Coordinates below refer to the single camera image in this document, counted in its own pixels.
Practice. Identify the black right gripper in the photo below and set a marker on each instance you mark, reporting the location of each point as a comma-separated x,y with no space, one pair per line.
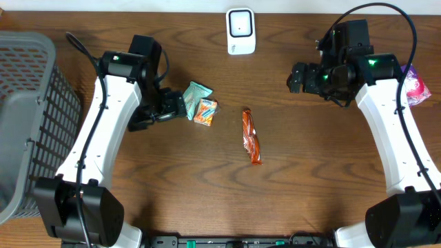
296,78

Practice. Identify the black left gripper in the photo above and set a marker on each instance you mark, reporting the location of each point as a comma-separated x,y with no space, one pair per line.
173,104

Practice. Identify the teal flushable wipes pack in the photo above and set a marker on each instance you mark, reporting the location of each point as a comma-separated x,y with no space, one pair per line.
192,95

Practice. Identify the orange toilet tissue pack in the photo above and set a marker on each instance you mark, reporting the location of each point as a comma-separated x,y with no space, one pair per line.
206,111

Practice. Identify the pink purple pad package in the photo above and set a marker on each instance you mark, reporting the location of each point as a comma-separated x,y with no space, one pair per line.
416,90

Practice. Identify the orange red snack bar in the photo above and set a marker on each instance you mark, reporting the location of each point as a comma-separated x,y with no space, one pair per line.
250,139

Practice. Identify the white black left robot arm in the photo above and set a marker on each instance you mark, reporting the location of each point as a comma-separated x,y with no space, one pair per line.
76,205

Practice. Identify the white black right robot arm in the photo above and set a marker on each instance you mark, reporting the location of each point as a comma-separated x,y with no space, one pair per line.
351,72

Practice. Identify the white barcode scanner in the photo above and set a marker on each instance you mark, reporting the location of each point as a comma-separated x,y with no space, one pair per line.
241,31

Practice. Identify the grey plastic basket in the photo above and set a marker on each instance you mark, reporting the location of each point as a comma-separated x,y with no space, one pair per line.
40,119

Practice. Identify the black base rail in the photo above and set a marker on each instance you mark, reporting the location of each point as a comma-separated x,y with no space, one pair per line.
296,240

